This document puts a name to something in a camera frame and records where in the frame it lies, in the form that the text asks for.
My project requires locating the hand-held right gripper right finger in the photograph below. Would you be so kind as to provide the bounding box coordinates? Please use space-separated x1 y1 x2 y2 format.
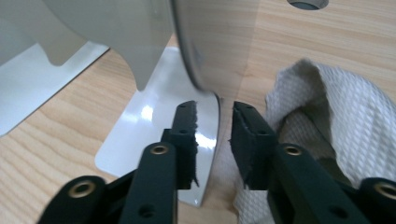
229 101 278 191

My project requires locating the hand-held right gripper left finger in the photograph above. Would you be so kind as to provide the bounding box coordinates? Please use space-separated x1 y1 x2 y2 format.
161 100 201 191

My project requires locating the expandable grey metal bookend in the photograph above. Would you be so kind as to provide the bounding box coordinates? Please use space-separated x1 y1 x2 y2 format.
0 0 261 208

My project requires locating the grey round table grommet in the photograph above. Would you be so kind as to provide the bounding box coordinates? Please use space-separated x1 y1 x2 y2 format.
286 0 330 11

